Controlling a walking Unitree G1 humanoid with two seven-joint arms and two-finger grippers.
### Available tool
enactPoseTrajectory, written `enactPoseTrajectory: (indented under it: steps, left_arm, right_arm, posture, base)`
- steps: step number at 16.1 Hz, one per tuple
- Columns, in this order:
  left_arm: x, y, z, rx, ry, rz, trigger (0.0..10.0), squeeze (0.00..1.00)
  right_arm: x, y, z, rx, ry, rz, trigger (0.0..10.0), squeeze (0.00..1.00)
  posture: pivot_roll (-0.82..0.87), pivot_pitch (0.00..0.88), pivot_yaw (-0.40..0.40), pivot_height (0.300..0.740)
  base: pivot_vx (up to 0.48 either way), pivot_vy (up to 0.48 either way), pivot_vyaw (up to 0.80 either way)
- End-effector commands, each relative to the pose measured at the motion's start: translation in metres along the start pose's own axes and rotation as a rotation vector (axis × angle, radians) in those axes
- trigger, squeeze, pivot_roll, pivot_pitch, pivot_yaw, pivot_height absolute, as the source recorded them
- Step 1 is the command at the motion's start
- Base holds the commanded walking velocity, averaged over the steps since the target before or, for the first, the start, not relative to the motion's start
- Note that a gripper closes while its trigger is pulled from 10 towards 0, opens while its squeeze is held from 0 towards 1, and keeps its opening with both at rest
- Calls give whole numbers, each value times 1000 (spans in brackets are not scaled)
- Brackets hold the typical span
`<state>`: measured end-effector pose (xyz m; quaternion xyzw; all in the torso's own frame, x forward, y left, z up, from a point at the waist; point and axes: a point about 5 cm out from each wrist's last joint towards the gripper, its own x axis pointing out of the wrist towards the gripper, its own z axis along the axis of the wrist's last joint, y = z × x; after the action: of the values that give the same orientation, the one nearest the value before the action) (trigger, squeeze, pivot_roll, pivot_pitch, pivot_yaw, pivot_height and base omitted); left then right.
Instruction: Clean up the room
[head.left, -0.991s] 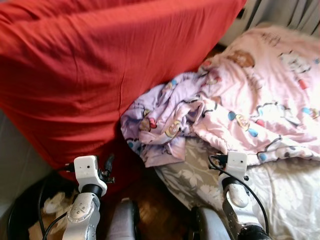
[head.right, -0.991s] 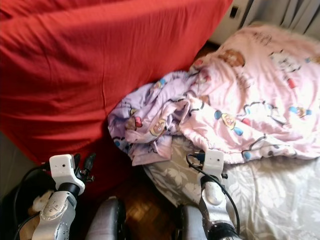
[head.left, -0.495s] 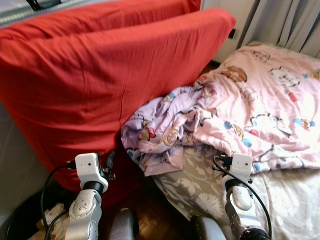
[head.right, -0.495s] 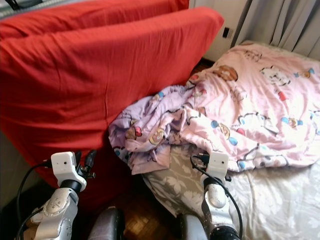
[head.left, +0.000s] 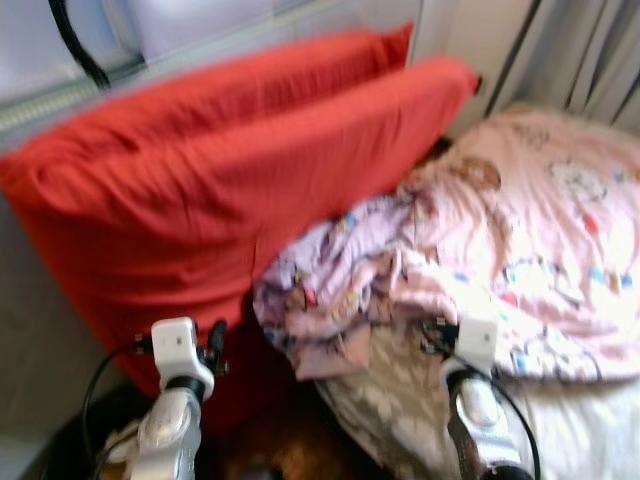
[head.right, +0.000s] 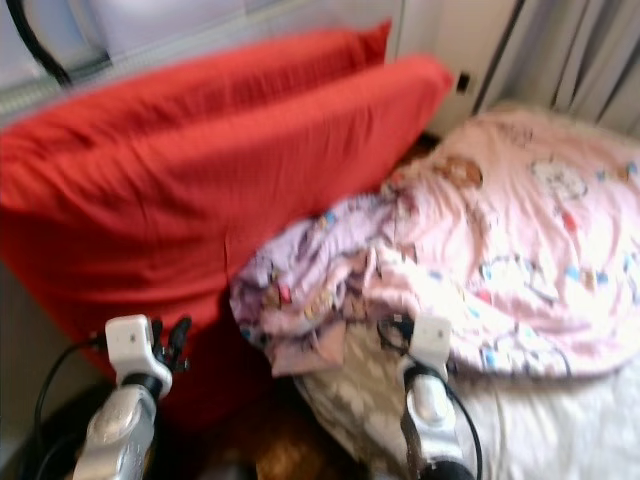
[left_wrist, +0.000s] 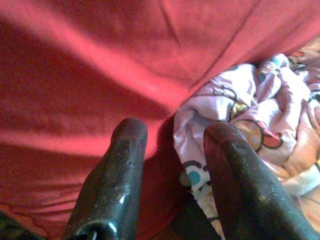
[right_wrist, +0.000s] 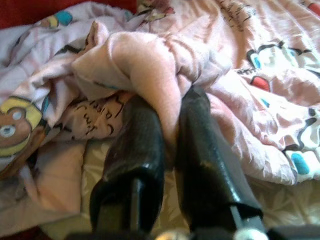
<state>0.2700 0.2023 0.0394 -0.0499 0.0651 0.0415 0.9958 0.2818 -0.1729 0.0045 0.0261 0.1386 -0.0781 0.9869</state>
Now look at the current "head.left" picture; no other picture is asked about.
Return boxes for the red long cushion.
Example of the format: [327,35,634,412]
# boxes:
[0,55,481,431]
[20,22,414,151]

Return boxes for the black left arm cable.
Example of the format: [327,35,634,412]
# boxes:
[78,338,153,476]

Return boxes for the pink cartoon print blanket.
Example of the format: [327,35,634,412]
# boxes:
[252,107,640,384]

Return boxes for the black hanging strap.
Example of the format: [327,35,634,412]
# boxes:
[47,0,113,91]

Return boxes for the beige quilted bedspread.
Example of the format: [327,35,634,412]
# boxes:
[500,370,640,480]

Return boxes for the grey pleated curtain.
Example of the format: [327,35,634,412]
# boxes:
[515,0,640,133]

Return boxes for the bed with beige floral sheet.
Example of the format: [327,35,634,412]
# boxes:
[312,100,640,480]

